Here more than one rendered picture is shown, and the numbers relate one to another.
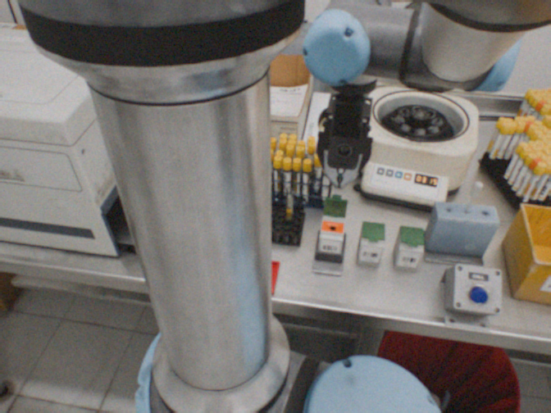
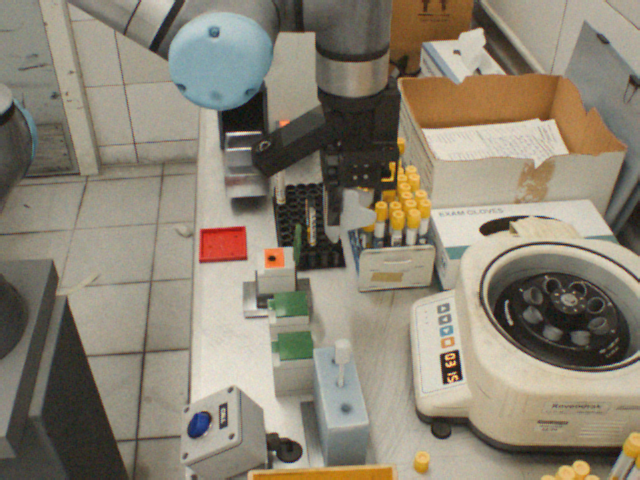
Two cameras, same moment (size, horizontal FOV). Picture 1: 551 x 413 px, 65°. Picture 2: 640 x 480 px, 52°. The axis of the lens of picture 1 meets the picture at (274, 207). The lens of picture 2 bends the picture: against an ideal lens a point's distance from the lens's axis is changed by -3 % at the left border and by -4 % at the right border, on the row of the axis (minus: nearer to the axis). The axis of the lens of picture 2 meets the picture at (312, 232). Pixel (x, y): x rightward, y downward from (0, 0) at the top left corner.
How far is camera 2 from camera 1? 0.81 m
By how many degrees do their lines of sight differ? 53
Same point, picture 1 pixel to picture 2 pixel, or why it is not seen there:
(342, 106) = (318, 110)
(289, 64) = (601, 142)
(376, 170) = (442, 303)
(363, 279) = (244, 340)
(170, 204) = not seen: outside the picture
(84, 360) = not seen: hidden behind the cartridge
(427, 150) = (471, 321)
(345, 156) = (258, 150)
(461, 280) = (215, 398)
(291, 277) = (229, 273)
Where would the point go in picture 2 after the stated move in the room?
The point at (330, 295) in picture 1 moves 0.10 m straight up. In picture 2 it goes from (210, 311) to (202, 254)
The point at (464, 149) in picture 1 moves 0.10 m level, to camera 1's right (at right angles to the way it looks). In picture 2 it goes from (503, 370) to (555, 452)
